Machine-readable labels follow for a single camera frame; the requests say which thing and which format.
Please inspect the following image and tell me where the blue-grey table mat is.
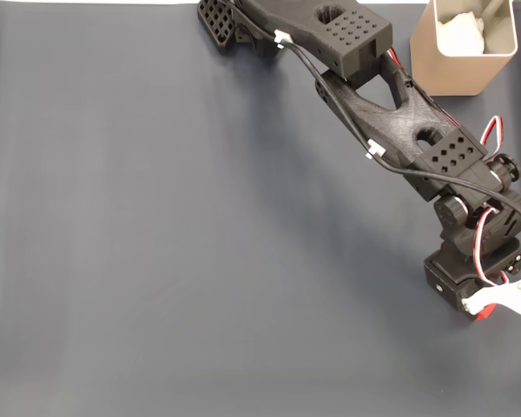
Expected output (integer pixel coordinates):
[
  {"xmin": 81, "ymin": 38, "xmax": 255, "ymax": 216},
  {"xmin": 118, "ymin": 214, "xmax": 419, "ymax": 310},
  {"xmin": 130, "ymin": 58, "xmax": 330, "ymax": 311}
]
[{"xmin": 0, "ymin": 3, "xmax": 521, "ymax": 417}]

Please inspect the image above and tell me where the white camera board mount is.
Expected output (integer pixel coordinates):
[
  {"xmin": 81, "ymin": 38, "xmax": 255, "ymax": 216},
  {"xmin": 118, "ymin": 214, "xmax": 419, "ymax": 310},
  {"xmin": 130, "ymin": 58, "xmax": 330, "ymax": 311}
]
[{"xmin": 462, "ymin": 267, "xmax": 521, "ymax": 325}]

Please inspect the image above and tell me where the black camera cable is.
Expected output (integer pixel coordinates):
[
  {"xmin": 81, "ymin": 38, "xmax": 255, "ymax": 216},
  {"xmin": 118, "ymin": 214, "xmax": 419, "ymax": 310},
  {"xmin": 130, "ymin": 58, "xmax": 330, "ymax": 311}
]
[{"xmin": 225, "ymin": 2, "xmax": 521, "ymax": 240}]

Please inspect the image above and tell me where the white crumpled tissue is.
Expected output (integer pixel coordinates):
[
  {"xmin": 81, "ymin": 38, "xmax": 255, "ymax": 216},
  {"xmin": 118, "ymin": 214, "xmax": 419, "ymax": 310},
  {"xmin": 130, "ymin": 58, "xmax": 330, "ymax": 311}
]
[{"xmin": 436, "ymin": 11, "xmax": 487, "ymax": 56}]

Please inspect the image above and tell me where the red white servo cable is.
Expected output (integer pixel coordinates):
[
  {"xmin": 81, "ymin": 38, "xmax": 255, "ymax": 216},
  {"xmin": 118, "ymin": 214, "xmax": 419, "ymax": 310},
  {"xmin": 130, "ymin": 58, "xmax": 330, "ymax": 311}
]
[
  {"xmin": 384, "ymin": 47, "xmax": 505, "ymax": 169},
  {"xmin": 474, "ymin": 207, "xmax": 512, "ymax": 288}
]

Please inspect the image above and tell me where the beige rounded box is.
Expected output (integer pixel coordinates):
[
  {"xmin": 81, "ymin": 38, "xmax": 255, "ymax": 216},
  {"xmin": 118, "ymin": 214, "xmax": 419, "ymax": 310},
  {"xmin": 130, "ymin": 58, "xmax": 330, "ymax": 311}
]
[{"xmin": 410, "ymin": 0, "xmax": 520, "ymax": 96}]

